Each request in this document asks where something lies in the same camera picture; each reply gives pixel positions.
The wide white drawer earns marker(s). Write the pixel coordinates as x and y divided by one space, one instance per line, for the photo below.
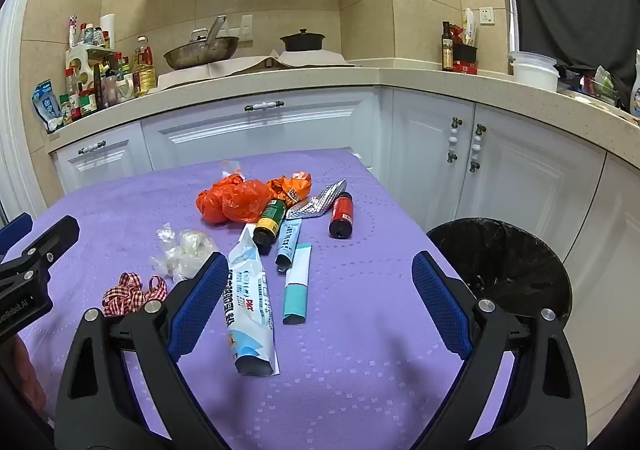
260 135

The black pot with lid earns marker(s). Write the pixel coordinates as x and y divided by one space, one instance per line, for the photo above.
302 43

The dark olive oil bottle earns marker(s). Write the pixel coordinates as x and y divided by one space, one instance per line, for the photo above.
447 53

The blue and white bag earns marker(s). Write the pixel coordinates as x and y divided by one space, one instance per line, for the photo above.
46 105

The silver blister pack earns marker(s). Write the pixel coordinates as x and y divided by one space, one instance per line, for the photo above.
320 202

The bin with black liner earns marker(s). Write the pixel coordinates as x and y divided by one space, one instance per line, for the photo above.
515 260

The clear packet with orange print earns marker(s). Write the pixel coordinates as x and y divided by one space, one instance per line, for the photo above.
232 173

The white and blue pouch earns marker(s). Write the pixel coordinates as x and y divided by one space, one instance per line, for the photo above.
247 310

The orange plastic bag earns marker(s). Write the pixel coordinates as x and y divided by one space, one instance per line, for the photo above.
235 200

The clear plastic wrap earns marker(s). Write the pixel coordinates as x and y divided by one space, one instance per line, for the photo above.
187 250

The white spice rack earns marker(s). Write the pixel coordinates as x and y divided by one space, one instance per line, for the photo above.
82 58

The dark bottle with green label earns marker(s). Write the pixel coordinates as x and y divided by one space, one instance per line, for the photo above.
270 221

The white paper towel roll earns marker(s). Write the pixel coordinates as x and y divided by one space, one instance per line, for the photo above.
107 30

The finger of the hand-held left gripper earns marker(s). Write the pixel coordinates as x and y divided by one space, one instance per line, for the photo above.
15 229
52 240

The crumpled orange wrapper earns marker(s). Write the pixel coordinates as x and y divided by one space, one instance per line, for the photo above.
287 185

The white plastic bucket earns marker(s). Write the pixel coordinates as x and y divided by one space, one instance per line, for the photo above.
535 73

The red small bottle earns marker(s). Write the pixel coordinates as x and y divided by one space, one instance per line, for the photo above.
341 215

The white wall socket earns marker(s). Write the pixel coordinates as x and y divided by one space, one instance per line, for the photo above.
487 15

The purple tablecloth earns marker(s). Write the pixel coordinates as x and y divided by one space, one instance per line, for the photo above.
350 380

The group of condiment bottles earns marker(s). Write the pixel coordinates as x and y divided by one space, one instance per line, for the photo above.
100 90

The red box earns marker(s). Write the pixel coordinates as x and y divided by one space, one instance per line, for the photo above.
465 67

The white corner cabinet door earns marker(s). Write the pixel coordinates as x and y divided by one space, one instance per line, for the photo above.
425 155

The steel wok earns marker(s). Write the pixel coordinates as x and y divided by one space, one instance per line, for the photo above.
200 55

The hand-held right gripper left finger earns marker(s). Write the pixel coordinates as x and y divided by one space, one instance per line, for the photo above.
195 312

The small white drawer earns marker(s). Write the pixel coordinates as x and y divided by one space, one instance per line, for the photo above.
110 165

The teal and white tube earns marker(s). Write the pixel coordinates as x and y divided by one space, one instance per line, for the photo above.
296 290

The white door frame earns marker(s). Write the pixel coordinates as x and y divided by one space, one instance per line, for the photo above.
20 105

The yellow cooking oil bottle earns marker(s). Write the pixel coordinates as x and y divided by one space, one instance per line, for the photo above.
144 70

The beige stone countertop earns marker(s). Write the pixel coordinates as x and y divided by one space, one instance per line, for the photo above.
425 78

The light blue tube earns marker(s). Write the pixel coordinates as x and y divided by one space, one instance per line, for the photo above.
287 245

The beige stove cover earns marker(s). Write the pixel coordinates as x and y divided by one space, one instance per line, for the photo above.
240 66

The person's left hand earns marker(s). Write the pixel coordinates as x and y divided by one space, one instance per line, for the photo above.
25 375

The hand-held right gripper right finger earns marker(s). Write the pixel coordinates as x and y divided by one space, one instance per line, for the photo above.
442 312

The red checkered ribbon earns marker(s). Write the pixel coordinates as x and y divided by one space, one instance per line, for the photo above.
130 292

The white wall switch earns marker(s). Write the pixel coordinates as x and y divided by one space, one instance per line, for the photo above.
246 28

